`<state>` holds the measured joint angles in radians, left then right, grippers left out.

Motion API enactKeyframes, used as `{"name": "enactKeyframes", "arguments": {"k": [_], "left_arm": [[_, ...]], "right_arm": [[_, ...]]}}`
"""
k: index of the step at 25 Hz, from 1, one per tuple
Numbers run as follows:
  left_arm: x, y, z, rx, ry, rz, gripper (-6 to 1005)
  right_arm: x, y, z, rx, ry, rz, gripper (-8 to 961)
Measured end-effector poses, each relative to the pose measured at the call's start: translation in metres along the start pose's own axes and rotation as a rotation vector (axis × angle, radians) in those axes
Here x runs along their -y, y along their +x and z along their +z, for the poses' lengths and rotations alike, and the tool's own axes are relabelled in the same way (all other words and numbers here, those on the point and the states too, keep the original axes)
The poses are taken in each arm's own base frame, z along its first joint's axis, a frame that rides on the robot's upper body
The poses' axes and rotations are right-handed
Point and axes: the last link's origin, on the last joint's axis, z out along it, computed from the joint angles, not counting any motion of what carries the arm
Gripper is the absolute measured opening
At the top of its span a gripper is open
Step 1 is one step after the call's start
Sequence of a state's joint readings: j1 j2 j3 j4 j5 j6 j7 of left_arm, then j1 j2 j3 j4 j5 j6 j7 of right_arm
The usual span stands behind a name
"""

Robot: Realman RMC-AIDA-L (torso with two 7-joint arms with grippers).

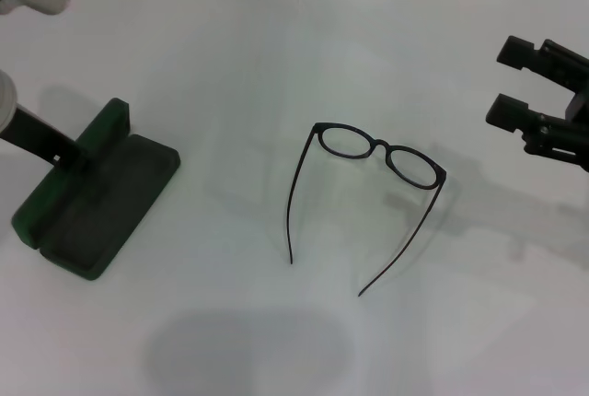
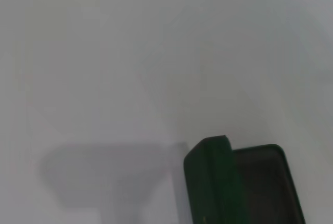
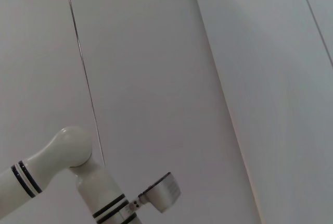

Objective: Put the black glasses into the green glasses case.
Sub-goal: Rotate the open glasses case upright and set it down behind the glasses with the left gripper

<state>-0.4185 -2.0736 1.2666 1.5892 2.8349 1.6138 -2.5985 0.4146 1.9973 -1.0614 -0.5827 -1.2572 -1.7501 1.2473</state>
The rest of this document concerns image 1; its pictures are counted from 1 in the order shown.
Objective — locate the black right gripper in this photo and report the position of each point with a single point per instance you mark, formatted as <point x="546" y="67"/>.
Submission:
<point x="580" y="108"/>

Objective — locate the black glasses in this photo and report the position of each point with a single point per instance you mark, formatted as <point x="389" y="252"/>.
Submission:
<point x="382" y="143"/>

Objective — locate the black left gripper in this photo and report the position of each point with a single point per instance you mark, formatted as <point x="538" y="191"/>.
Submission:
<point x="41" y="136"/>

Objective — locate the green glasses case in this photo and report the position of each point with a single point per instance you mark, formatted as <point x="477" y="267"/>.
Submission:
<point x="115" y="193"/>

